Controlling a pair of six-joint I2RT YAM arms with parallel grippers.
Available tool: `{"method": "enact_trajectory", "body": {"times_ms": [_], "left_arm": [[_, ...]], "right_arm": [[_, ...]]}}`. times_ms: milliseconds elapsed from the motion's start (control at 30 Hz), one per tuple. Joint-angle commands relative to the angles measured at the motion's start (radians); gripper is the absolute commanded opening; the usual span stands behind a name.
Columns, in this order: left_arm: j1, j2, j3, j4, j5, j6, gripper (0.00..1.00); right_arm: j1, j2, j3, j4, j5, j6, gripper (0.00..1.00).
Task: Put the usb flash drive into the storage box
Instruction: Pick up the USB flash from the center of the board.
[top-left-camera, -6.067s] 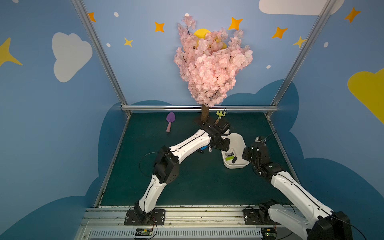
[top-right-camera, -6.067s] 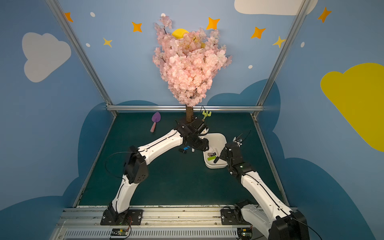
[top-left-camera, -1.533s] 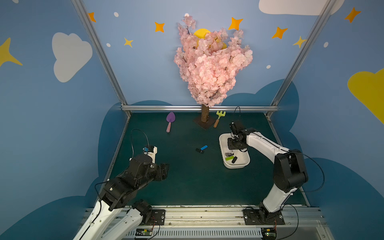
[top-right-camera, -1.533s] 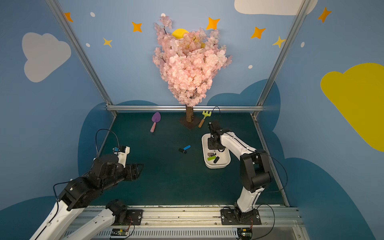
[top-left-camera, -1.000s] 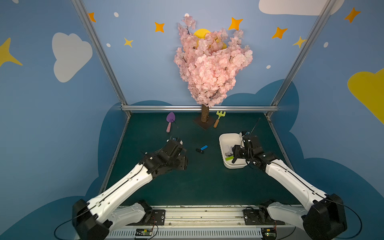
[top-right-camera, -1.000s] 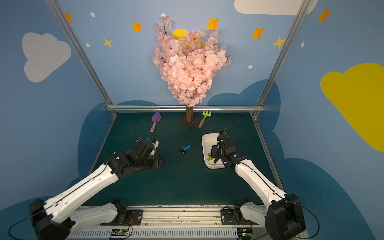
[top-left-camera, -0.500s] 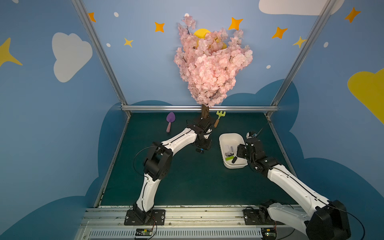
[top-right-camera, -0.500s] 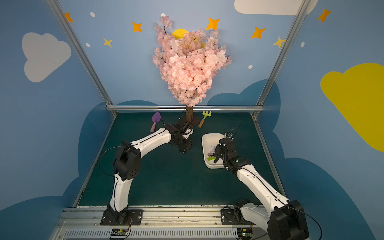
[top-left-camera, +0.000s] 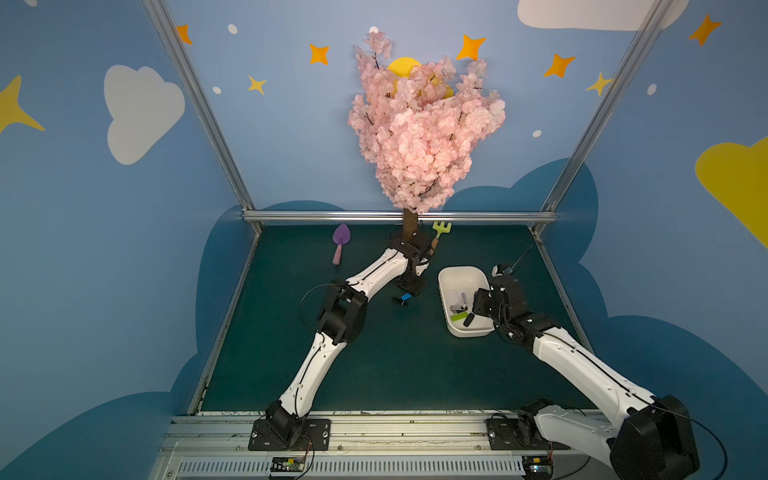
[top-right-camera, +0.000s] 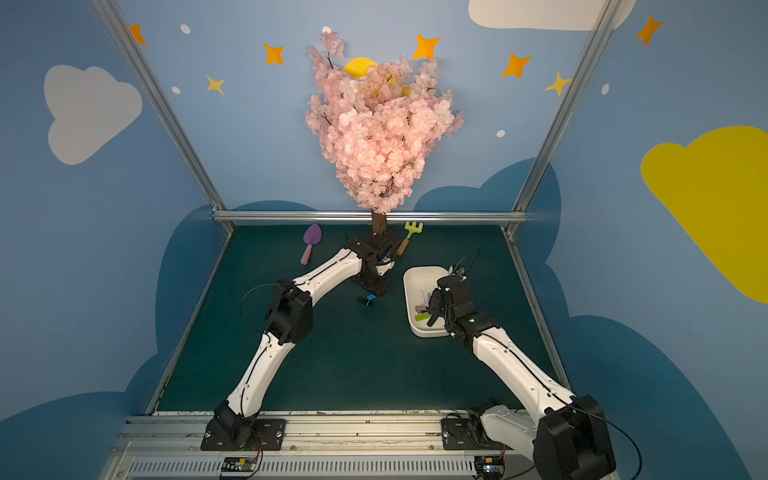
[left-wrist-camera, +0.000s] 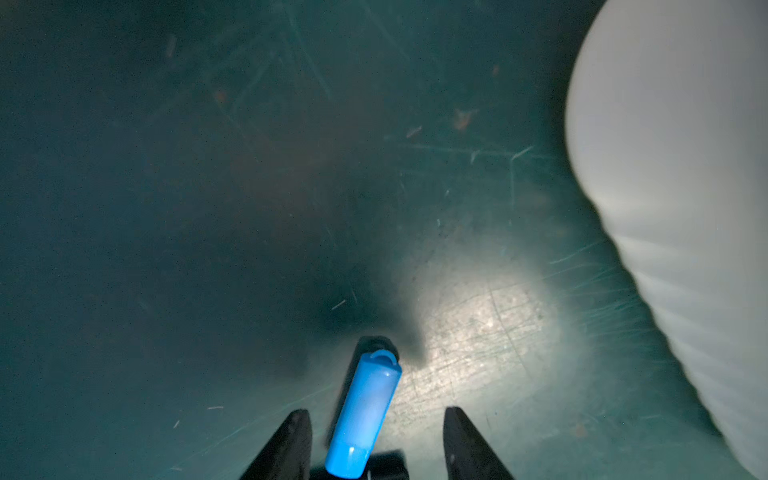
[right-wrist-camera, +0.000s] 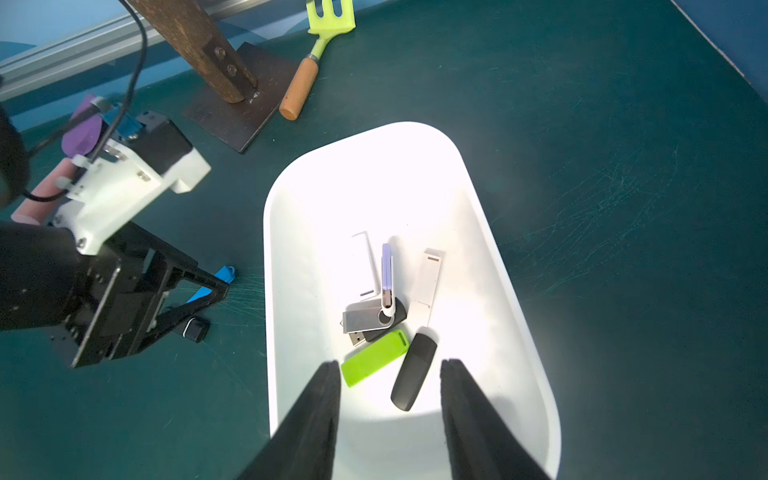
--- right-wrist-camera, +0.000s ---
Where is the white oval storage box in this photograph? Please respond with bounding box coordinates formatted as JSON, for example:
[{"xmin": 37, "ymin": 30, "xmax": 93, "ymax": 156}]
[{"xmin": 263, "ymin": 122, "xmax": 562, "ymax": 479}]

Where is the purple toy trowel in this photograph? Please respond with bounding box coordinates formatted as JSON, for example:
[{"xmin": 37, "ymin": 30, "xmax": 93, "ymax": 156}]
[{"xmin": 10, "ymin": 92, "xmax": 104, "ymax": 226}]

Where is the black usb flash drive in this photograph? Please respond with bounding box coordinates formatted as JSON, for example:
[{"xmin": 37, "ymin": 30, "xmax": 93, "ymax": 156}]
[{"xmin": 178, "ymin": 317, "xmax": 210, "ymax": 343}]

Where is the horizontal aluminium frame bar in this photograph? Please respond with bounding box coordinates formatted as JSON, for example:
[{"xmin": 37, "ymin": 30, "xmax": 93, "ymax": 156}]
[{"xmin": 0, "ymin": 0, "xmax": 277, "ymax": 103}]

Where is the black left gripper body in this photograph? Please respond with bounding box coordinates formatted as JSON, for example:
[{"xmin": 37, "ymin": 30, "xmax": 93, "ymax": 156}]
[{"xmin": 1, "ymin": 222, "xmax": 230, "ymax": 368}]

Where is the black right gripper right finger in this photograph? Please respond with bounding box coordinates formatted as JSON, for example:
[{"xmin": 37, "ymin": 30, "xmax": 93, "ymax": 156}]
[{"xmin": 440, "ymin": 359, "xmax": 548, "ymax": 479}]

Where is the purple white usb drive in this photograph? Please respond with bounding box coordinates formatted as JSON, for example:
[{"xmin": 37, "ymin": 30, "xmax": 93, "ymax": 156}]
[{"xmin": 381, "ymin": 243, "xmax": 396, "ymax": 318}]

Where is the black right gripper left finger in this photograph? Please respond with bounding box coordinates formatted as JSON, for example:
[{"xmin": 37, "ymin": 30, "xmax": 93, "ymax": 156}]
[{"xmin": 239, "ymin": 361, "xmax": 341, "ymax": 479}]

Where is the dark oval usb drive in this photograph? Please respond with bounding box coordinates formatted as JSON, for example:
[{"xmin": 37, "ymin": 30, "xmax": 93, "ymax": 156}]
[{"xmin": 390, "ymin": 333, "xmax": 437, "ymax": 411}]

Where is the small silver usb drive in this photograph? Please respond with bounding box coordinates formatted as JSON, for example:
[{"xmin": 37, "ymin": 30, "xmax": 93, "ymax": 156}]
[{"xmin": 340, "ymin": 298, "xmax": 407, "ymax": 346}]

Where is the pink cherry blossom tree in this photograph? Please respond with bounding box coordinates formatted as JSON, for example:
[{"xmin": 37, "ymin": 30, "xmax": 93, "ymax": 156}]
[{"xmin": 130, "ymin": 0, "xmax": 298, "ymax": 153}]

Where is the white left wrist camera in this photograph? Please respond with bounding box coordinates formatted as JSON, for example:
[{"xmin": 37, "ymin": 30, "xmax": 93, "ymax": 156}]
[{"xmin": 53, "ymin": 111, "xmax": 211, "ymax": 256}]

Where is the blue usb flash drive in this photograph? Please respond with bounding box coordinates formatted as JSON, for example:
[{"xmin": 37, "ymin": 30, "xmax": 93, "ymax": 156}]
[{"xmin": 185, "ymin": 265, "xmax": 237, "ymax": 305}]

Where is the white usb flash drive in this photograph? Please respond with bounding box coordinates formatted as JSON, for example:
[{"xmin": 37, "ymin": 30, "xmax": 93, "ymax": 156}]
[{"xmin": 350, "ymin": 232, "xmax": 379, "ymax": 300}]

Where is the green toy rake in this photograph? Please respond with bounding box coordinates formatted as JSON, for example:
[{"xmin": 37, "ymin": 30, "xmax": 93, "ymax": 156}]
[{"xmin": 279, "ymin": 0, "xmax": 356, "ymax": 121}]

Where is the green usb flash drive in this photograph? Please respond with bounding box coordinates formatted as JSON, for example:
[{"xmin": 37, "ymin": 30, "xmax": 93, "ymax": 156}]
[{"xmin": 341, "ymin": 329, "xmax": 410, "ymax": 387}]

